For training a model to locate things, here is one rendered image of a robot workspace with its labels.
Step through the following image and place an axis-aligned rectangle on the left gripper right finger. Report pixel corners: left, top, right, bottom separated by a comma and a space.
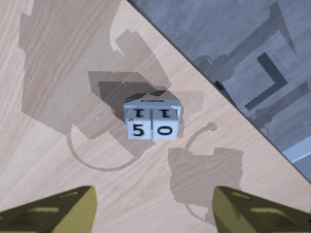
212, 186, 311, 233

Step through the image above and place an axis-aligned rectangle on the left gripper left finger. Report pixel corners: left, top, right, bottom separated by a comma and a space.
0, 185, 97, 233

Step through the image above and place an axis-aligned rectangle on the white rectangular tray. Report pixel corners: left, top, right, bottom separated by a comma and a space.
123, 99, 181, 132

